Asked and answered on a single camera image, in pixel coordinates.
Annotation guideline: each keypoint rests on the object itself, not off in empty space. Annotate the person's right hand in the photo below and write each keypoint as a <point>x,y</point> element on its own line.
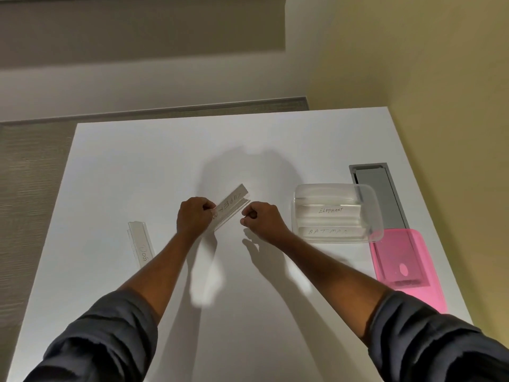
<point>264,220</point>

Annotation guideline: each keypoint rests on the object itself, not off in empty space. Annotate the person's left hand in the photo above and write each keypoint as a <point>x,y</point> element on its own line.
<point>194,217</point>

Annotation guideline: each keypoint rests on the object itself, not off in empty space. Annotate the person's left fingers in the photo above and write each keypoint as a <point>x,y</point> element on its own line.
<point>210,206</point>

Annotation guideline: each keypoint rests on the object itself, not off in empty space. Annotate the person's right fingers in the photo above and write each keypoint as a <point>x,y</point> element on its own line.
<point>248,215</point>

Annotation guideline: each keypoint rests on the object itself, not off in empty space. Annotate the clear plastic label holder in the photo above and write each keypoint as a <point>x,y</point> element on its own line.
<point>141,244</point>
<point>230,206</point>

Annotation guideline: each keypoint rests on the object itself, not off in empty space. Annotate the person's right forearm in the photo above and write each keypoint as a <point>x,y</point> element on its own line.
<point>381,306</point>

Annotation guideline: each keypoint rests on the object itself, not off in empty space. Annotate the person's left forearm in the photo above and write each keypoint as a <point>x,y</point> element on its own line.
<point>115,310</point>

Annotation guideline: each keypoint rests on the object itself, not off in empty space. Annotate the white paper label strip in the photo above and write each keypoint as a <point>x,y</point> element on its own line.
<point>332,210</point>
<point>330,232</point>

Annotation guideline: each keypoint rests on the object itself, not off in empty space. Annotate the clear plastic container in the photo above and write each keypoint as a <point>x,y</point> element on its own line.
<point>336,212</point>

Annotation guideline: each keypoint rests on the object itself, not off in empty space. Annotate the pink plastic lid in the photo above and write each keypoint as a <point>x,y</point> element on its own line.
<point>407,266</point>

